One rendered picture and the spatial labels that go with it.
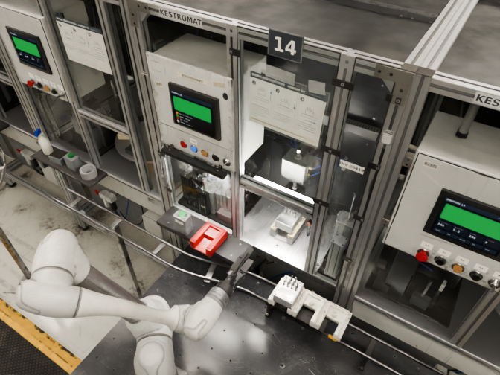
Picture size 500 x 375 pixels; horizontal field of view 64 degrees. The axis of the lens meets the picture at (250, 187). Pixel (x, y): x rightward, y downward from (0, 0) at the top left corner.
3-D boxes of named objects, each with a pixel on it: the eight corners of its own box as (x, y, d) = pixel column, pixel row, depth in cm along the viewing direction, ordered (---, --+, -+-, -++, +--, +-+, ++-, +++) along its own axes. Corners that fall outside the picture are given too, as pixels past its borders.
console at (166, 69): (158, 145, 193) (140, 54, 161) (194, 116, 211) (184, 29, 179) (231, 176, 178) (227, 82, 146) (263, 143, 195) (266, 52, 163)
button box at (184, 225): (175, 230, 215) (172, 215, 207) (184, 220, 220) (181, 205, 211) (187, 236, 212) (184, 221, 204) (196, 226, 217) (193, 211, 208)
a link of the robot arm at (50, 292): (79, 306, 127) (83, 270, 137) (14, 299, 119) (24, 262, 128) (68, 327, 134) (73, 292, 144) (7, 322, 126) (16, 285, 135)
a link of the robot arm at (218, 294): (222, 303, 155) (231, 292, 159) (203, 292, 159) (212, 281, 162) (223, 315, 162) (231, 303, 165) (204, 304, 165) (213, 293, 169)
